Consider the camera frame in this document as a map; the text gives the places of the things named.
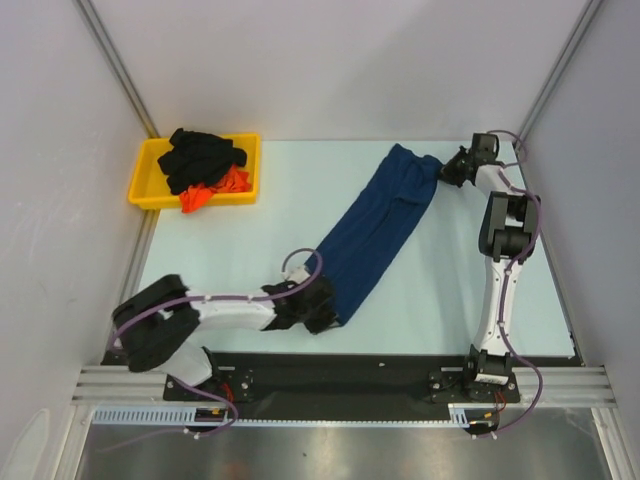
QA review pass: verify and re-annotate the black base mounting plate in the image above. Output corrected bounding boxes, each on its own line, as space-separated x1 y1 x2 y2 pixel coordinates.
160 353 520 423

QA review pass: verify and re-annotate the orange t shirt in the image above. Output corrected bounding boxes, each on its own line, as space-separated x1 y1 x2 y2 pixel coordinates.
178 166 252 214

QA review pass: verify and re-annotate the light blue cable duct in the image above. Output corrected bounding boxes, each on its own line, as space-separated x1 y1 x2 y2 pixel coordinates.
92 406 469 428

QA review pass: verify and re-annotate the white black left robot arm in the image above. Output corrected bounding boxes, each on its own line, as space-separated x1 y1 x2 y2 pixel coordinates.
112 274 339 400

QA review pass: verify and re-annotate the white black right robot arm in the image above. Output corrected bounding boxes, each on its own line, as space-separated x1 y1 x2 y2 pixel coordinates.
439 147 541 401

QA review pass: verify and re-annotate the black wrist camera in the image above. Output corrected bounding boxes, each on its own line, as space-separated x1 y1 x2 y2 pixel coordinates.
470 133 500 163
282 266 311 290

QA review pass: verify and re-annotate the yellow plastic bin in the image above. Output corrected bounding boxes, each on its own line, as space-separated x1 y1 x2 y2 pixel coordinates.
127 133 262 210

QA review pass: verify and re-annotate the blue t shirt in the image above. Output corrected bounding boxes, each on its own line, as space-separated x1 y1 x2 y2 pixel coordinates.
316 144 442 326

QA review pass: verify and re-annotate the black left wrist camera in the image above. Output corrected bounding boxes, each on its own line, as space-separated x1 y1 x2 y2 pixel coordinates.
282 266 311 290

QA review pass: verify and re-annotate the black t shirt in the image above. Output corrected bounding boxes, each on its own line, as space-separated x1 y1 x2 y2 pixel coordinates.
157 128 247 195

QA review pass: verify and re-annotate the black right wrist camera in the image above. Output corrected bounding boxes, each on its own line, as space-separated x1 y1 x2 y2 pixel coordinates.
470 133 500 163

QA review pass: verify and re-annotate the aluminium frame rail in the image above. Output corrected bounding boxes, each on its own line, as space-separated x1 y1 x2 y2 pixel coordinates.
72 366 166 405

